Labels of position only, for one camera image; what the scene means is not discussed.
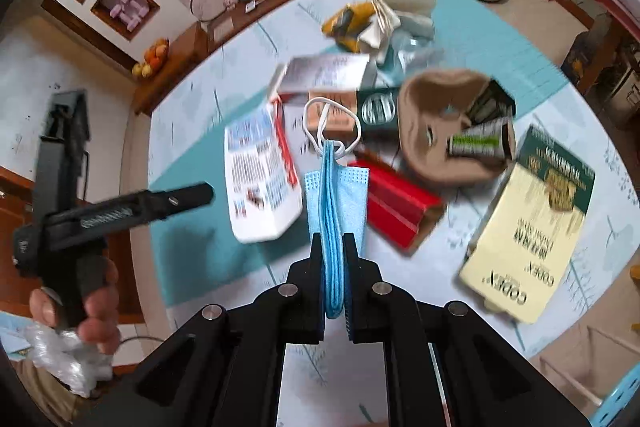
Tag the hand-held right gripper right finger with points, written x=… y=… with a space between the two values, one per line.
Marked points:
x=351 y=307

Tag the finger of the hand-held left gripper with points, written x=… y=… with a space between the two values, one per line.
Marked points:
x=185 y=198

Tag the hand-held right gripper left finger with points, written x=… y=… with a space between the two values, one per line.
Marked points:
x=319 y=287

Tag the blue face mask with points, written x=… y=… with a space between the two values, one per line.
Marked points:
x=330 y=217

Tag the person's left hand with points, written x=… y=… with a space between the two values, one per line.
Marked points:
x=102 y=307

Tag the white cloth-covered table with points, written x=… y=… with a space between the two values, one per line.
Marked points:
x=200 y=217

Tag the white red printed packet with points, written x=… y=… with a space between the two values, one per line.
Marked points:
x=255 y=187

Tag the white plastic bag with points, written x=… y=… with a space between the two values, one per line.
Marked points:
x=65 y=357

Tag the oranges on sideboard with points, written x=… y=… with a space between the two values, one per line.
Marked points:
x=152 y=59

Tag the wooden sideboard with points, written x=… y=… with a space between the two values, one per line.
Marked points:
x=190 y=42

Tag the tan cardboard box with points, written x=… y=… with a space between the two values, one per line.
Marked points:
x=336 y=128

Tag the brown pulp cup carrier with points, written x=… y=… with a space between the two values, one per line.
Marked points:
x=430 y=157

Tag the cream and green box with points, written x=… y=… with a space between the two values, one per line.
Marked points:
x=520 y=247

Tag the dark green box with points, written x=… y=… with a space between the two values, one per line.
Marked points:
x=377 y=109

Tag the white carton box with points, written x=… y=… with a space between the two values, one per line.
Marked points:
x=325 y=72

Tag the row of purple boxes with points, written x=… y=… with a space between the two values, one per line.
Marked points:
x=129 y=9

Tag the yellow packet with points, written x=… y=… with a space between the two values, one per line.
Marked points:
x=350 y=14

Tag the black striped packet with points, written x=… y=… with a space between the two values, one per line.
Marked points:
x=492 y=103

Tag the clear plastic wrapper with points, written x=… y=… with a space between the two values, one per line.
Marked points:
x=415 y=57

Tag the blue plastic stool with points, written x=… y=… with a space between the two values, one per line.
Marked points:
x=620 y=402

